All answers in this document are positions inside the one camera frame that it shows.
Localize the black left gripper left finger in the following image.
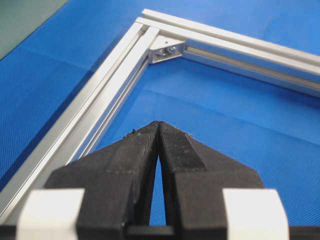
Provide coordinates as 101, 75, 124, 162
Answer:
15, 120, 160, 240

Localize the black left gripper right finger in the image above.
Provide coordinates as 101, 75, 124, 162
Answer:
157, 121, 294, 240

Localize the aluminium extrusion frame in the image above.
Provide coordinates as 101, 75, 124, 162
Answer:
0, 9, 320, 224

